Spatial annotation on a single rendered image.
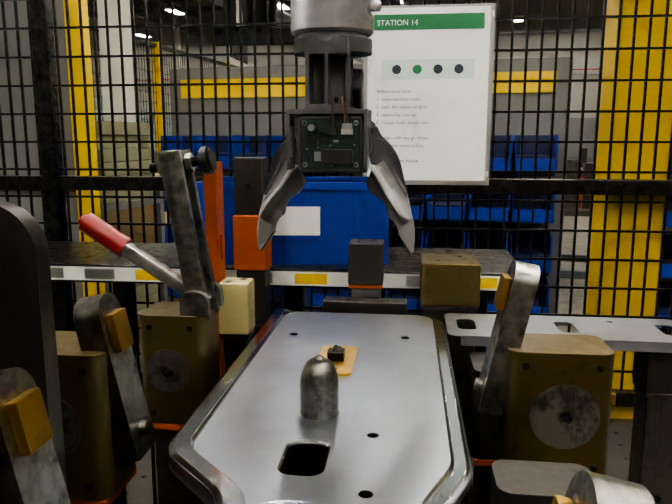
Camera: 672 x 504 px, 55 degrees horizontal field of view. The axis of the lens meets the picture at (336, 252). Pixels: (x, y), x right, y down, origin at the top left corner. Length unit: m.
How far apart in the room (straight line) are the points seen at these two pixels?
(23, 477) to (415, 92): 0.94
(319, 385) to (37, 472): 0.23
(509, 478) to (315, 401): 0.16
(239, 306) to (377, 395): 0.22
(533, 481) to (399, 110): 0.81
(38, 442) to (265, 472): 0.16
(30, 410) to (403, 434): 0.27
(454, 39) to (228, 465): 0.88
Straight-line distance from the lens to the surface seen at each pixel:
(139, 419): 0.54
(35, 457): 0.40
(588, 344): 0.62
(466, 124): 1.18
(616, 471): 1.18
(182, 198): 0.65
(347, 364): 0.65
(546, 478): 0.50
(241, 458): 0.49
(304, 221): 1.01
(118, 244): 0.69
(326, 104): 0.56
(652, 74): 1.28
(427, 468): 0.48
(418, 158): 1.17
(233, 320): 0.75
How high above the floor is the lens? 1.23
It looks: 10 degrees down
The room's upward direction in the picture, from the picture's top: straight up
